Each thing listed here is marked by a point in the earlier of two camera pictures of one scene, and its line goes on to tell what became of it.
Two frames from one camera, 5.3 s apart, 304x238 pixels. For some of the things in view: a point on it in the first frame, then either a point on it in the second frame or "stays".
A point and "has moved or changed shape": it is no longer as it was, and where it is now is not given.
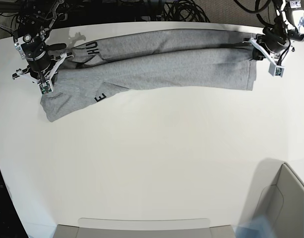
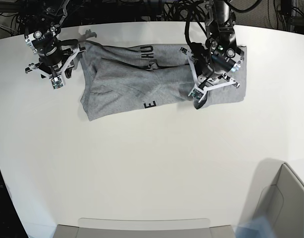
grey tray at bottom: x=145 y=228 stays
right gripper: x=266 y=46 → x=205 y=79
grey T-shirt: x=220 y=58 has moved or changed shape
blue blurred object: x=257 y=226 stays
